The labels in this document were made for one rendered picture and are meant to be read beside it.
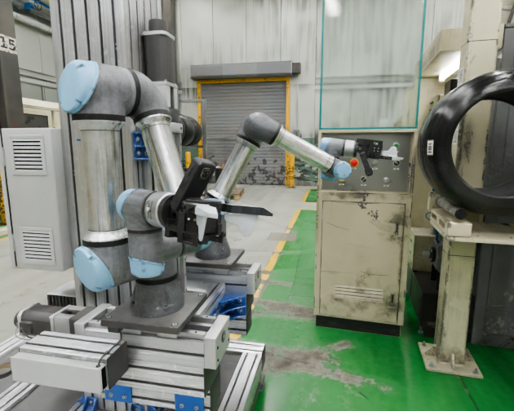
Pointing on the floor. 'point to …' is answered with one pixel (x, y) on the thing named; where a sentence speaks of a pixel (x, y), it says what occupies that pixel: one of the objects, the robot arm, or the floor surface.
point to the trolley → (192, 134)
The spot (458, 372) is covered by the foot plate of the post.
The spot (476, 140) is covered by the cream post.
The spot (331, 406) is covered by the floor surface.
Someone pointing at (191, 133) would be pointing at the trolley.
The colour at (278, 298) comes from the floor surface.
